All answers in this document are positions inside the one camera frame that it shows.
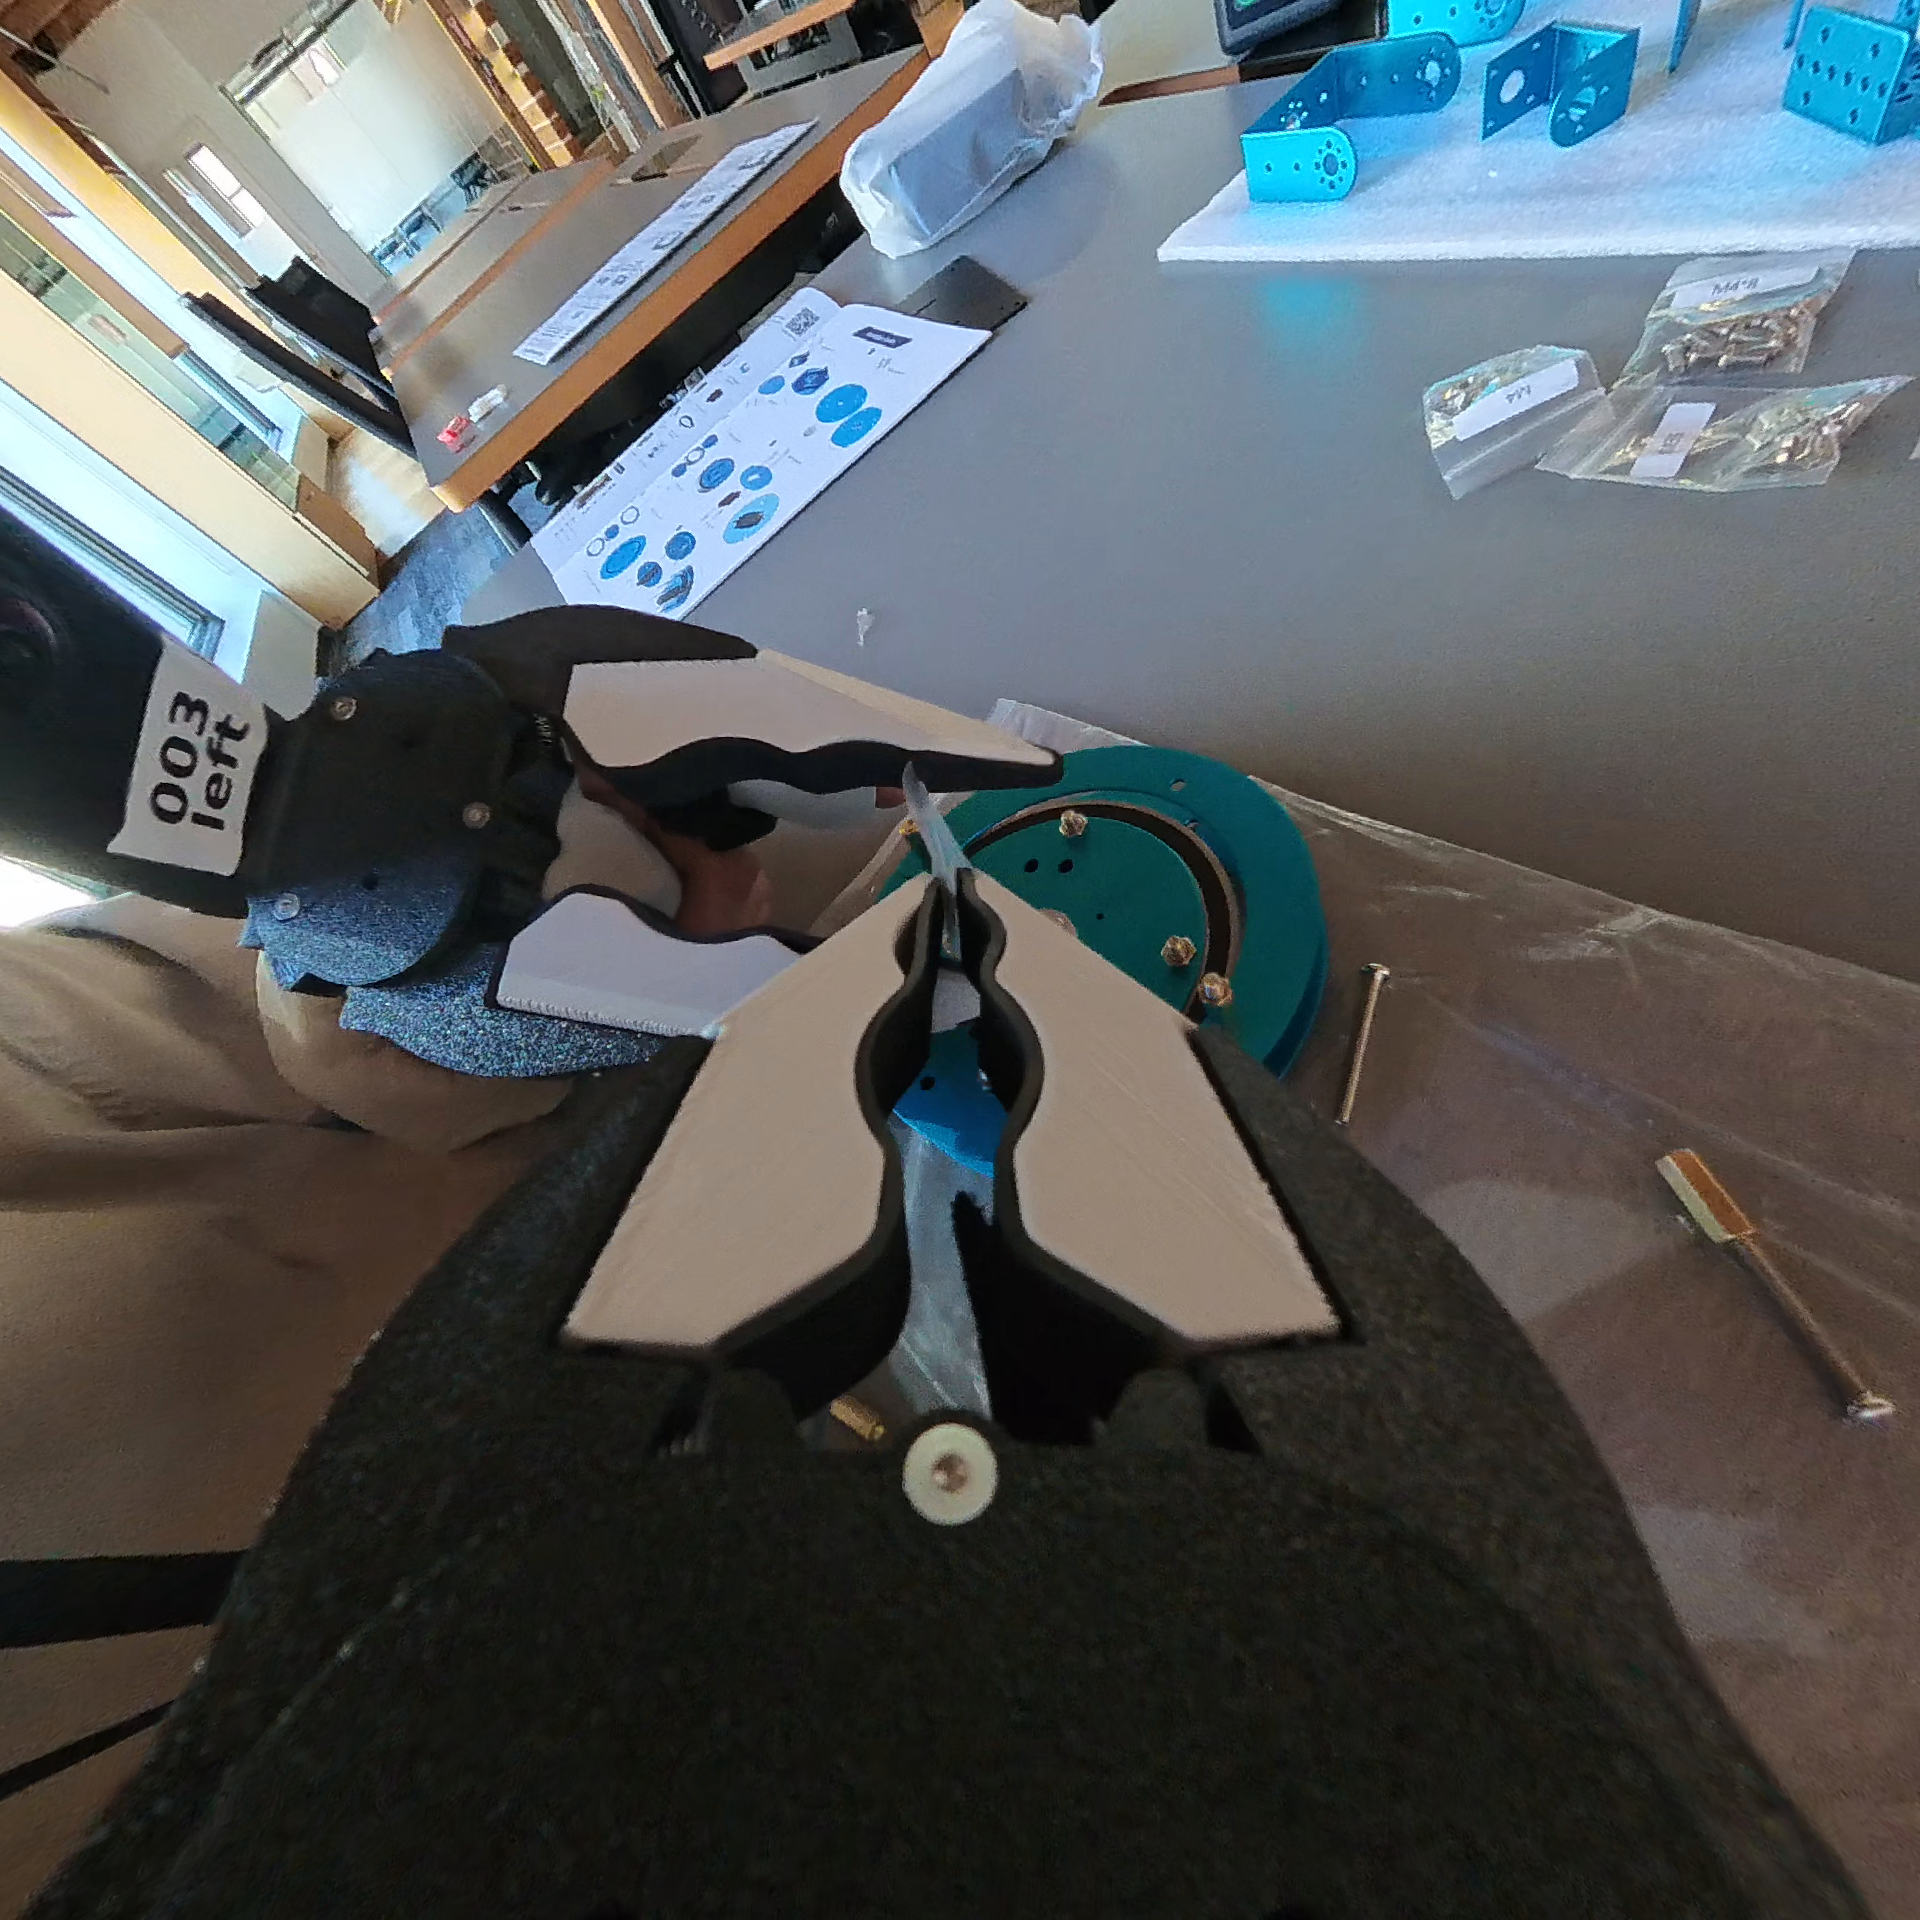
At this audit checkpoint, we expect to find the person's left forearm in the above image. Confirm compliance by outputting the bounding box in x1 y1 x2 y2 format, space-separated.
255 960 600 1156

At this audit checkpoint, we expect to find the grey desk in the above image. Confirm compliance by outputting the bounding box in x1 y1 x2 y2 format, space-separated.
458 0 1920 1920

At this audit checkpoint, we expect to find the black lanyard strap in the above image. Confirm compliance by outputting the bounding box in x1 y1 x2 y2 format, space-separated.
0 1552 226 1801

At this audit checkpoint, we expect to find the white plastic bag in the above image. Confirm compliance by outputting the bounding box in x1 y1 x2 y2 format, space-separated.
836 0 1106 261

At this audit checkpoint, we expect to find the dark grey device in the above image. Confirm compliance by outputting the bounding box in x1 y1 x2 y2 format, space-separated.
1212 0 1390 58

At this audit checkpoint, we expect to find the person's left hand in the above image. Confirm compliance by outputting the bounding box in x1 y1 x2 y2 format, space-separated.
660 824 782 961

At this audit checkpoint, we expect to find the clear screw bag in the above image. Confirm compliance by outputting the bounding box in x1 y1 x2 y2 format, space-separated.
1419 345 1613 500
1535 375 1914 488
1620 247 1855 383

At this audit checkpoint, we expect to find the black flat plate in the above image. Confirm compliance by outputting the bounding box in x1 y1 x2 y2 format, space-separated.
895 255 1032 329

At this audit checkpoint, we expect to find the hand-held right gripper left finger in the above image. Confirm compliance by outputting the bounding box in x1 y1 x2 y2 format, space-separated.
560 873 962 1373

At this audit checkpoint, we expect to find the person's beige jacket torso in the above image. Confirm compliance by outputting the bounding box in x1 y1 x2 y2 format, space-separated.
0 901 600 1920

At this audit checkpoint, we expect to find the long printed paper sheet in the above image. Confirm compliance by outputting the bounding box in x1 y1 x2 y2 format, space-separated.
511 117 818 365

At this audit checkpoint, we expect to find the teal round base plate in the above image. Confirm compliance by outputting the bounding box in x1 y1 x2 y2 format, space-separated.
877 744 1332 1186

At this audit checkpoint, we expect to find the small clear plastic bag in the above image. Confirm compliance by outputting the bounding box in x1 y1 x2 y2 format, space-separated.
900 757 976 1038

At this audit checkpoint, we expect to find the clear plastic sheet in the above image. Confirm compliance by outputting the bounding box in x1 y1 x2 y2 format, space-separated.
815 696 1920 1920

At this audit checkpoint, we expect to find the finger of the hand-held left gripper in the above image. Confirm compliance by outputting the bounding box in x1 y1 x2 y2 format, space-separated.
492 888 828 1040
555 649 1067 855

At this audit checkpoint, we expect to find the white foam sheet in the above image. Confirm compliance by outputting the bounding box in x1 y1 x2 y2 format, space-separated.
1155 0 1920 269

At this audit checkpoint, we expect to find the long steel screw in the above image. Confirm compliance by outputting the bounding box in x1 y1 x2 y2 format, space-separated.
1332 960 1395 1127

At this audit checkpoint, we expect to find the printed assembly instruction sheet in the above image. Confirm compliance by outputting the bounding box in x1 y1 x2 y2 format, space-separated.
533 286 995 620

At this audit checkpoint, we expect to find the brass standoff with screw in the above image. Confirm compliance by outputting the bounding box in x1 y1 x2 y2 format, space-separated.
1655 1146 1900 1424

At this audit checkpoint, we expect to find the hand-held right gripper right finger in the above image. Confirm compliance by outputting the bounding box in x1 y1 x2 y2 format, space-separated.
959 873 1341 1373

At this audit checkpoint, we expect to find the long wood-edged table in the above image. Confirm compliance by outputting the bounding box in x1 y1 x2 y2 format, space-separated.
368 36 932 504

